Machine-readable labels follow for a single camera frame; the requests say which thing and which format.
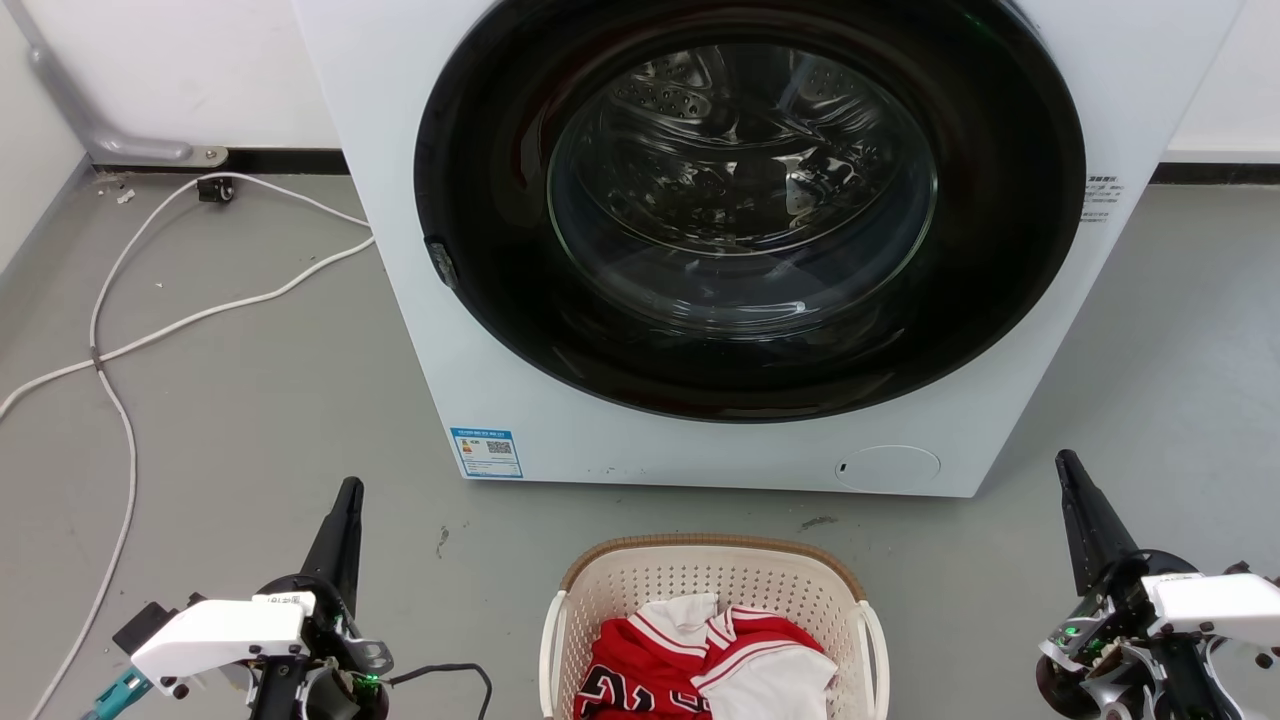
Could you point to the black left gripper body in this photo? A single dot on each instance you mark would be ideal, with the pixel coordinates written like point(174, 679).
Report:
point(335, 655)

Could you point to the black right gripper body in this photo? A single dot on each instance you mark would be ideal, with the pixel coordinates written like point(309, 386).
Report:
point(1120, 640)

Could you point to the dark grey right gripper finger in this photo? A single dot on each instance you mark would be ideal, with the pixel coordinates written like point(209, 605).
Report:
point(1092, 530)

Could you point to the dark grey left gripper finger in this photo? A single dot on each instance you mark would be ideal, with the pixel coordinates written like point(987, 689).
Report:
point(338, 545)

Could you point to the cream plastic laundry basket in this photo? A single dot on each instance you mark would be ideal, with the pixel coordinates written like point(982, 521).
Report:
point(720, 580)

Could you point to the blue energy label sticker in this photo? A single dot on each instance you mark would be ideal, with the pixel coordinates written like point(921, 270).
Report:
point(486, 453)

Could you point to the round white filter cover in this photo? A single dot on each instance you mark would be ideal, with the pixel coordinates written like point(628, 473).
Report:
point(888, 469)

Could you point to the white front-load washing machine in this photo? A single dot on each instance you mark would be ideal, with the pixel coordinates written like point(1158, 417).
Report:
point(600, 450)

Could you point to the red sports jersey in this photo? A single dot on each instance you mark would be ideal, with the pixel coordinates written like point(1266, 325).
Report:
point(640, 660)

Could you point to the small text sticker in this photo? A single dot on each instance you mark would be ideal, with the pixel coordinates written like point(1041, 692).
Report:
point(1101, 198)

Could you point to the white garment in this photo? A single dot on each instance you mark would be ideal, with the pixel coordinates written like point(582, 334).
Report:
point(770, 690)

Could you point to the black round washer door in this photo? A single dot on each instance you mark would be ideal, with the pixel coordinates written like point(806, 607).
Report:
point(480, 200)

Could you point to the steel washer drum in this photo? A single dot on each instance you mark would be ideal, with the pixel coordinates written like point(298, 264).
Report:
point(740, 180)

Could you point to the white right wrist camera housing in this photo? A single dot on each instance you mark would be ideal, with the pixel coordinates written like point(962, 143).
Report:
point(1220, 600)

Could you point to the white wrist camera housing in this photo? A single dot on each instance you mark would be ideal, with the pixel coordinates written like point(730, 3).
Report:
point(1220, 600)
point(220, 632)

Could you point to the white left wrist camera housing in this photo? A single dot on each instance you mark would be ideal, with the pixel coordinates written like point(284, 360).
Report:
point(220, 632)

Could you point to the grey wall pipe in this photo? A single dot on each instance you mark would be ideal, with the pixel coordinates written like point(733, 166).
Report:
point(62, 88)

